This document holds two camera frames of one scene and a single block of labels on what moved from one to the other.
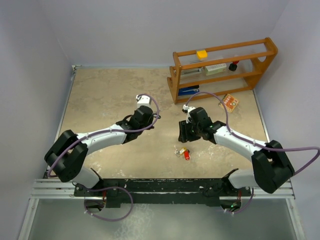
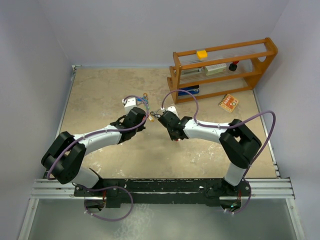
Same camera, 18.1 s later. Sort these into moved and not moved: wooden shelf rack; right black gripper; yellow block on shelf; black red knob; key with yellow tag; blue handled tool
Moved: right black gripper; key with yellow tag
Not moved: wooden shelf rack; blue handled tool; black red knob; yellow block on shelf
